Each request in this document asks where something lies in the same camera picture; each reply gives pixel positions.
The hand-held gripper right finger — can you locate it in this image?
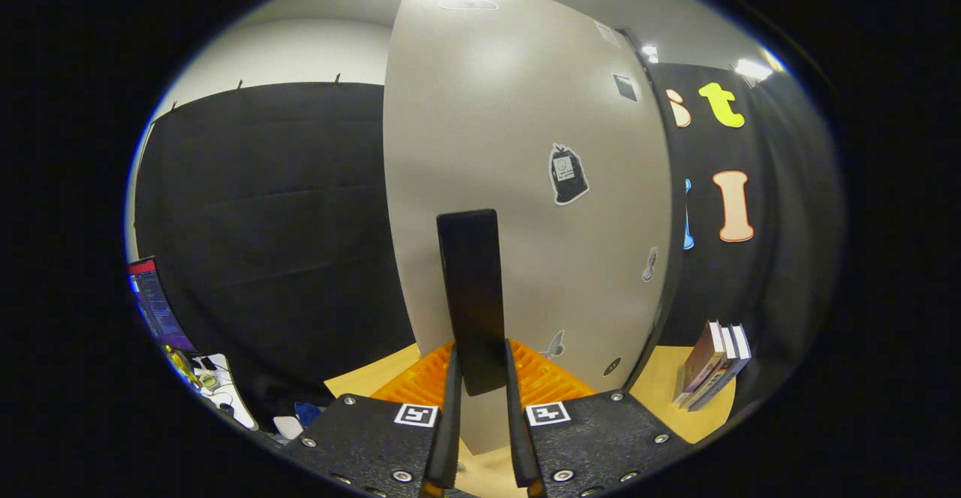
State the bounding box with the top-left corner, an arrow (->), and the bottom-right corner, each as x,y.
503,339 -> 695,498

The brown cover book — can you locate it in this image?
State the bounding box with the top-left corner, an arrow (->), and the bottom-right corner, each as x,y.
679,325 -> 740,409

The beige cabinet door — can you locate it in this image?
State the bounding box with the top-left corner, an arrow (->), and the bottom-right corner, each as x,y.
383,0 -> 673,455

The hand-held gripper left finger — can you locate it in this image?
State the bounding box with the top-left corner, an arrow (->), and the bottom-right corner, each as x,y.
282,342 -> 462,498

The black backdrop cloth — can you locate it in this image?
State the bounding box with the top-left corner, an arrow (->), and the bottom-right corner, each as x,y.
134,62 -> 845,424

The grey cover book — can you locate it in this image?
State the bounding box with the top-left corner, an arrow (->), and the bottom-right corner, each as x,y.
687,324 -> 752,412

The white desk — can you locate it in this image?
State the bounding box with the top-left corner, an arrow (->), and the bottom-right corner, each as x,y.
165,346 -> 260,431

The computer monitor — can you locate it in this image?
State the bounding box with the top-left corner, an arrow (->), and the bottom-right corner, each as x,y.
126,256 -> 197,355

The black door handle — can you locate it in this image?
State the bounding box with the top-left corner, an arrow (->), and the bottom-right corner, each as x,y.
436,209 -> 508,397

